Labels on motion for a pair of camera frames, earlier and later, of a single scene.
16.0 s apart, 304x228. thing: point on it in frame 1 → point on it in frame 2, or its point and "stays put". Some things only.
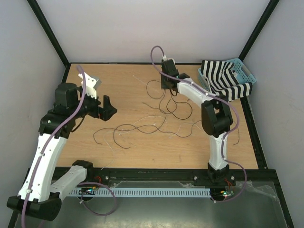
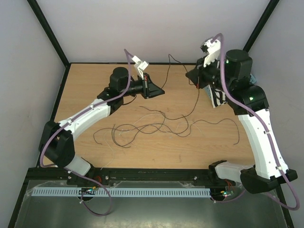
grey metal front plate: (233, 204) stays put
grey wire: (125, 125) → (148, 115)
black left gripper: (103, 113) → (150, 90)
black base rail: (181, 177) stays put
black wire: (167, 103) → (192, 84)
